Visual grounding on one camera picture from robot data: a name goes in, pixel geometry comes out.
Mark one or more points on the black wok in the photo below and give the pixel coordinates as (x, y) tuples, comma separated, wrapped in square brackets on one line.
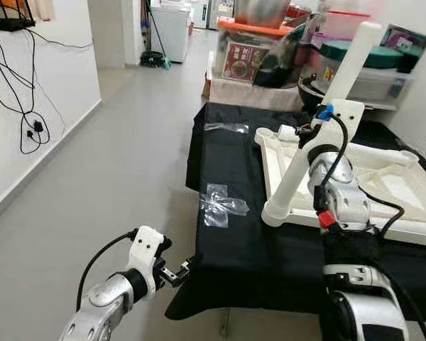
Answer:
[(309, 92)]

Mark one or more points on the black table cloth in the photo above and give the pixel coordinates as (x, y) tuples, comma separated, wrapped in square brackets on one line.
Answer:
[(241, 270)]

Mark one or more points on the crossed clear tape patch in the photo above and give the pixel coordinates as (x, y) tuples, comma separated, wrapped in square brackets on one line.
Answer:
[(220, 206)]

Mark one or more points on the beige patterned cloth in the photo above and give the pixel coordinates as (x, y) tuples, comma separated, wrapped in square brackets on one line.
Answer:
[(252, 96)]

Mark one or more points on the black plastic bag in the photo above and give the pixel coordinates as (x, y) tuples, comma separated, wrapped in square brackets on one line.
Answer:
[(284, 67)]

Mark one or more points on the clear tape strip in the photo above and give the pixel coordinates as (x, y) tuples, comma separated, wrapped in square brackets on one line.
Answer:
[(227, 128)]

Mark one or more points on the clear plastic container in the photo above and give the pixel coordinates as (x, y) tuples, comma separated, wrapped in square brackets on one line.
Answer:
[(383, 85)]

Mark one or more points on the red printed food box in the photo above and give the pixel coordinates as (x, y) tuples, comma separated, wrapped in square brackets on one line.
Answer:
[(247, 62)]

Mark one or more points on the green pot with lid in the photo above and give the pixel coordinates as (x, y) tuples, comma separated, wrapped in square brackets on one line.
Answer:
[(383, 57)]

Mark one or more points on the clear container red lid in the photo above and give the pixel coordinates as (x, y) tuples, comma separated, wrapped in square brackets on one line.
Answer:
[(341, 27)]

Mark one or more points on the white plastic table top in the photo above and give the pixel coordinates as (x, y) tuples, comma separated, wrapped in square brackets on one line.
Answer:
[(405, 195)]

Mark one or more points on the clear storage box orange lid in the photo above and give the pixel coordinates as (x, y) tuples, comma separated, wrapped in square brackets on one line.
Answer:
[(241, 27)]

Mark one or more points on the steel cooking pot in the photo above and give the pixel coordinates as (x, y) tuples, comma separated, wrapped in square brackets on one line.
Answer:
[(263, 13)]

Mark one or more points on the dark purple printed box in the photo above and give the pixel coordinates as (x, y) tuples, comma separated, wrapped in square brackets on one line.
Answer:
[(408, 39)]

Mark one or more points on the white appliance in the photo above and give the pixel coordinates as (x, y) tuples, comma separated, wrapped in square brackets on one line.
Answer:
[(172, 32)]

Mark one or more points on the black power adapter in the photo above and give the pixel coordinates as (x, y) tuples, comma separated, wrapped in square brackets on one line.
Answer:
[(37, 126)]

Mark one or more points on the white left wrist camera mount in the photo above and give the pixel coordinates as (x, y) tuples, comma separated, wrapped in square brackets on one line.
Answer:
[(145, 245)]

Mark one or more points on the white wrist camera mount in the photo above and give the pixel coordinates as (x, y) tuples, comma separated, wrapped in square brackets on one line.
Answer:
[(341, 121), (145, 245)]

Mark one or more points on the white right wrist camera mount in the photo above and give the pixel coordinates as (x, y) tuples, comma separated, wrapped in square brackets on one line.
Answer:
[(341, 121)]

